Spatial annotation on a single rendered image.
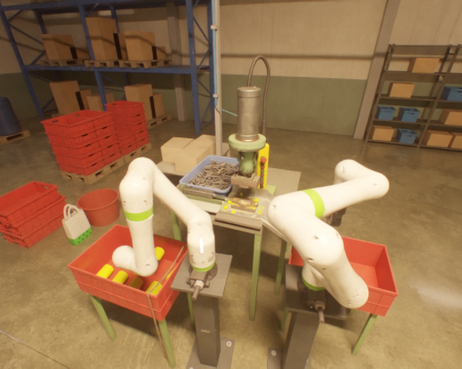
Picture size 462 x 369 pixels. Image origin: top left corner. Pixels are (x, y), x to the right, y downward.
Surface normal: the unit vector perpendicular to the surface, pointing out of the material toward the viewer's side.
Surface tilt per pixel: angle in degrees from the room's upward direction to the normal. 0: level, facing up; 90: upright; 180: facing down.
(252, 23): 90
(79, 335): 0
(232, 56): 90
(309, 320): 90
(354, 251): 90
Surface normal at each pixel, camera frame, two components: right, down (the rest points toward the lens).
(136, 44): -0.33, 0.47
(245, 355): 0.00, -0.87
